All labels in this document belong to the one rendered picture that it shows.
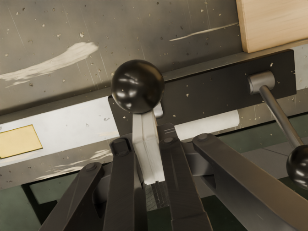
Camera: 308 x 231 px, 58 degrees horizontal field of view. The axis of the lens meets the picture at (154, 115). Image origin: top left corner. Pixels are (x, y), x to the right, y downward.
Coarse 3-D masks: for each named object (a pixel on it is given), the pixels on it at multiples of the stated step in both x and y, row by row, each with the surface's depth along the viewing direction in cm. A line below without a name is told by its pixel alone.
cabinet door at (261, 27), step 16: (240, 0) 30; (256, 0) 30; (272, 0) 30; (288, 0) 30; (304, 0) 30; (240, 16) 31; (256, 16) 30; (272, 16) 30; (288, 16) 30; (304, 16) 30; (240, 32) 32; (256, 32) 31; (272, 32) 31; (288, 32) 31; (304, 32) 31; (256, 48) 31
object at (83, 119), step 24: (288, 48) 30; (168, 72) 33; (192, 72) 30; (96, 96) 31; (0, 120) 32; (24, 120) 30; (48, 120) 31; (72, 120) 31; (96, 120) 31; (48, 144) 32; (72, 144) 32
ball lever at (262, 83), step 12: (264, 72) 29; (252, 84) 29; (264, 84) 29; (264, 96) 28; (276, 108) 27; (276, 120) 26; (288, 120) 26; (288, 132) 25; (300, 144) 24; (288, 156) 24; (300, 156) 22; (288, 168) 23; (300, 168) 22; (300, 180) 22
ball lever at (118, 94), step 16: (128, 64) 18; (144, 64) 18; (112, 80) 19; (128, 80) 18; (144, 80) 18; (160, 80) 19; (128, 96) 18; (144, 96) 18; (160, 96) 19; (144, 112) 20; (160, 112) 29
